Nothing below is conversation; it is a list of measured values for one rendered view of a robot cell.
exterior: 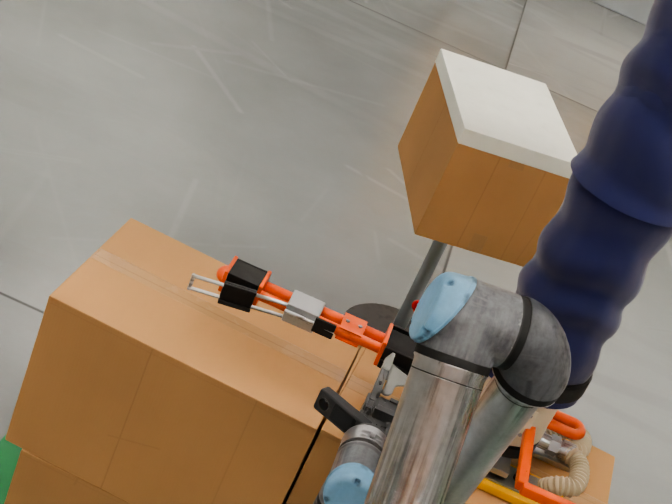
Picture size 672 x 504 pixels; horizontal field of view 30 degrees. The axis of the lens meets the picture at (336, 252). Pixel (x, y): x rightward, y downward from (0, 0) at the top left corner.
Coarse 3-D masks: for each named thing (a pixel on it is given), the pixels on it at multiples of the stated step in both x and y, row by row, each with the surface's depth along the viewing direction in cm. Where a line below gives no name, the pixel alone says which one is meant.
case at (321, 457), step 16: (368, 352) 275; (368, 368) 270; (352, 384) 263; (368, 384) 265; (384, 384) 267; (352, 400) 259; (320, 432) 248; (336, 432) 248; (320, 448) 249; (336, 448) 248; (592, 448) 276; (304, 464) 252; (320, 464) 251; (512, 464) 261; (544, 464) 265; (592, 464) 271; (608, 464) 273; (304, 480) 254; (320, 480) 252; (592, 480) 266; (608, 480) 268; (304, 496) 255; (480, 496) 248; (576, 496) 260; (592, 496) 262; (608, 496) 264
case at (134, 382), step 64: (128, 256) 272; (192, 256) 281; (64, 320) 252; (128, 320) 253; (192, 320) 261; (256, 320) 270; (64, 384) 259; (128, 384) 255; (192, 384) 250; (256, 384) 251; (320, 384) 259; (64, 448) 267; (128, 448) 262; (192, 448) 257; (256, 448) 253
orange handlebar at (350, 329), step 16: (272, 288) 257; (272, 304) 254; (336, 320) 257; (352, 320) 256; (336, 336) 254; (352, 336) 253; (368, 336) 257; (384, 336) 257; (560, 416) 256; (528, 432) 246; (560, 432) 253; (576, 432) 252; (528, 448) 242; (528, 464) 237; (528, 480) 233; (528, 496) 232; (544, 496) 231
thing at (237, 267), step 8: (232, 264) 256; (240, 264) 257; (248, 264) 258; (224, 272) 253; (232, 272) 254; (240, 272) 255; (248, 272) 256; (256, 272) 257; (264, 272) 258; (224, 280) 254; (232, 280) 254; (240, 280) 253; (248, 280) 253; (256, 280) 254; (264, 280) 255; (256, 288) 253; (256, 304) 256
